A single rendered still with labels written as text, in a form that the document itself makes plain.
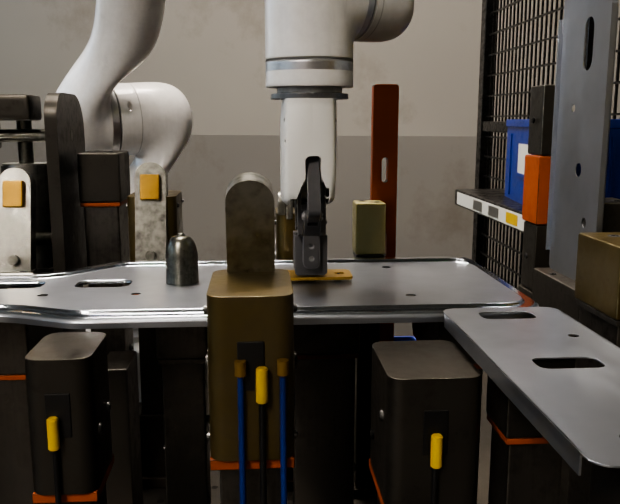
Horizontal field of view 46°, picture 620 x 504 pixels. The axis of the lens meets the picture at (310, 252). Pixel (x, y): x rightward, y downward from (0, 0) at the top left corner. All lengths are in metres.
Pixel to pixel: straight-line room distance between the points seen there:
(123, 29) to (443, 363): 0.76
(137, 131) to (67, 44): 2.21
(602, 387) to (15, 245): 0.65
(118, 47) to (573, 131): 0.68
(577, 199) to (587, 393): 0.34
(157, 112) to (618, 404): 0.95
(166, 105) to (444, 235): 1.79
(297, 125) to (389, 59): 2.23
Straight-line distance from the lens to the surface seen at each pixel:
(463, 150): 2.83
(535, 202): 0.92
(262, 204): 0.54
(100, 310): 0.64
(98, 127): 1.21
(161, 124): 1.25
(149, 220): 0.87
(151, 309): 0.64
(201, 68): 3.11
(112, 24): 1.15
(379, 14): 0.73
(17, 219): 0.89
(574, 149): 0.78
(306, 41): 0.68
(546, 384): 0.47
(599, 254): 0.65
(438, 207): 2.86
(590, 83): 0.76
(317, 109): 0.67
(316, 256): 0.71
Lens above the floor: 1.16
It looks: 10 degrees down
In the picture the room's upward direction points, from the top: straight up
